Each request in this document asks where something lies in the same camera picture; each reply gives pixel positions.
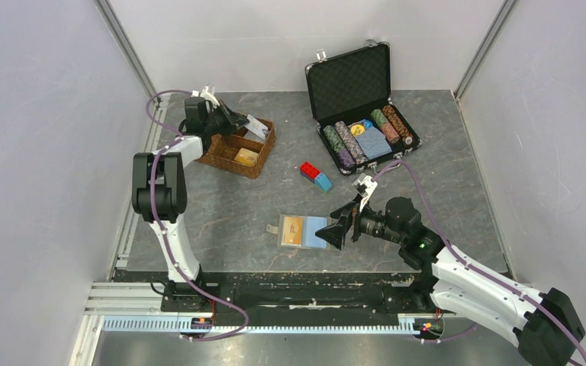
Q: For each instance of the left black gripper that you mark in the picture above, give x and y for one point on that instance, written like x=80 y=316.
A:
x=235 y=122

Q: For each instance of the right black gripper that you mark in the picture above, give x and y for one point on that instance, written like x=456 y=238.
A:
x=347 y=215

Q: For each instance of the gold credit card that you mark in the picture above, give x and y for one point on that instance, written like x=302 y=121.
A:
x=292 y=231

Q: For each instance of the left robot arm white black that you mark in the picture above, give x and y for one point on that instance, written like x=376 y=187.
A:
x=159 y=192

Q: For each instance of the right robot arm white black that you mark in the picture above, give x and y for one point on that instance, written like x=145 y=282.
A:
x=544 y=327

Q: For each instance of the gold cards in basket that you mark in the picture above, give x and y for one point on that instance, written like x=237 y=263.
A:
x=246 y=157

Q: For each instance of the blue playing card deck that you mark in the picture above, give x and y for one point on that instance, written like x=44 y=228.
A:
x=373 y=143

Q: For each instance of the brown wicker divided basket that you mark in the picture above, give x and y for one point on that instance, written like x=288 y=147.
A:
x=224 y=148

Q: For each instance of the blue toy brick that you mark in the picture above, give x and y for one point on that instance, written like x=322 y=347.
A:
x=323 y=182

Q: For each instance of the red toy brick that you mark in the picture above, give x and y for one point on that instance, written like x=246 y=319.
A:
x=309 y=171

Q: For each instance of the purple poker chip row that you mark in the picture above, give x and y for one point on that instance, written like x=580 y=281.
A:
x=350 y=142

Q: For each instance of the green poker chip row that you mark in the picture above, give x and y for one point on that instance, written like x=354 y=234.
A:
x=338 y=146

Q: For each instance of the yellow dealer button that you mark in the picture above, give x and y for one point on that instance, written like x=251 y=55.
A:
x=357 y=129

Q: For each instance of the green pink chip row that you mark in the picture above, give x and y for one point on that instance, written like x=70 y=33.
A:
x=385 y=126

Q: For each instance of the brown poker chip row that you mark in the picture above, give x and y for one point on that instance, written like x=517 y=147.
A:
x=396 y=123

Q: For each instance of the black poker chip case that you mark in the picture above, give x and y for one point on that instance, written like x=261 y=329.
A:
x=348 y=87

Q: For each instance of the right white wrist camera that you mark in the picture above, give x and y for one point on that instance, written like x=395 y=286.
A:
x=365 y=186

